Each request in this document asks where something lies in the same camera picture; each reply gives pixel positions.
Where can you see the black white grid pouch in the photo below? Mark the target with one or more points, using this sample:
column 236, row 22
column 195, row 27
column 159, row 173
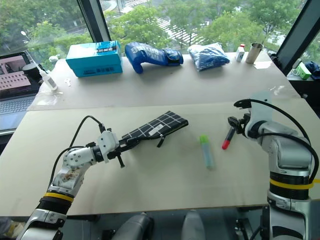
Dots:
column 160, row 125

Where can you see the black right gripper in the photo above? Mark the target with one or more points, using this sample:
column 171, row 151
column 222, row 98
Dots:
column 244, row 125

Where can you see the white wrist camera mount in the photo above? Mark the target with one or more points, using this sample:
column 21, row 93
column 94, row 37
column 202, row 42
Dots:
column 260, row 110
column 108, row 142

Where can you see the light grey rounded shape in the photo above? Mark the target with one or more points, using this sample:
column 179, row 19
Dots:
column 192, row 225

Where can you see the dark grey rounded shape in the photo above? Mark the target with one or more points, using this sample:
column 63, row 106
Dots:
column 133, row 227

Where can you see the blue cloth in plastic bag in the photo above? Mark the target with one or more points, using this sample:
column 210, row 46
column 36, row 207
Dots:
column 208, row 57

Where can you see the dark window frame pillar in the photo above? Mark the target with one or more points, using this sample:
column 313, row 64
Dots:
column 93, row 20
column 297, row 32

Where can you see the cyan cardboard box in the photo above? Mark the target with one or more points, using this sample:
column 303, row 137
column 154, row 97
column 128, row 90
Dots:
column 93, row 58

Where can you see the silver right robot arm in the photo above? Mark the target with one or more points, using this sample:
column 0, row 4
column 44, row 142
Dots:
column 287, row 145

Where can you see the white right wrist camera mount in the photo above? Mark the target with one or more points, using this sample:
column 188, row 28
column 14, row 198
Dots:
column 260, row 110

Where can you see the dark blue bundle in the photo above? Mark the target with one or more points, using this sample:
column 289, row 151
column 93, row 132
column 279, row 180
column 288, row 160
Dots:
column 314, row 70

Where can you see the red marker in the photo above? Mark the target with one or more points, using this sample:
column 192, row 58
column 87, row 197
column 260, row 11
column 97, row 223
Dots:
column 227, row 141

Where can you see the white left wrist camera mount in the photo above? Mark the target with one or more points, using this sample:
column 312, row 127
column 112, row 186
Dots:
column 108, row 142

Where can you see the green white small box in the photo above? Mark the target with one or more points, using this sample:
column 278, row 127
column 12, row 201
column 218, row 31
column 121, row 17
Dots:
column 303, row 71

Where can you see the grey laptop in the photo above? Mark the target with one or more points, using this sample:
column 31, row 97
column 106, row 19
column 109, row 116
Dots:
column 15, row 85

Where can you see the black round device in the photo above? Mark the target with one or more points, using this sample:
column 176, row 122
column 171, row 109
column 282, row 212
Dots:
column 31, row 71

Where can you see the metal cup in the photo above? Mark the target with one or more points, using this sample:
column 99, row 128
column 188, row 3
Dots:
column 253, row 53

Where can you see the white dropper bottle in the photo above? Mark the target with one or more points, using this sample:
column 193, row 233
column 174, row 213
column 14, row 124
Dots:
column 48, row 81

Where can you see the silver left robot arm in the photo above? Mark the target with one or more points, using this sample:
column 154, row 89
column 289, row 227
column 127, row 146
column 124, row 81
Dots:
column 72, row 160

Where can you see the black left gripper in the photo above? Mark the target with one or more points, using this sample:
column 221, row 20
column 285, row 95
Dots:
column 123, row 146

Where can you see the blue boxing glove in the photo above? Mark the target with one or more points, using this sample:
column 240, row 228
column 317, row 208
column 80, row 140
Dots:
column 147, row 56

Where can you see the green highlighter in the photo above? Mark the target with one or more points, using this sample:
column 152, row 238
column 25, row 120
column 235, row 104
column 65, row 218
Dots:
column 207, row 155

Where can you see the small white red-capped bottle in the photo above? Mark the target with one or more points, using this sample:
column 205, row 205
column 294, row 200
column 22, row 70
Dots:
column 240, row 53

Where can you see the small white plastic piece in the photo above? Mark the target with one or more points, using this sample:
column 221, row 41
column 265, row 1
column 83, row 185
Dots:
column 67, row 82

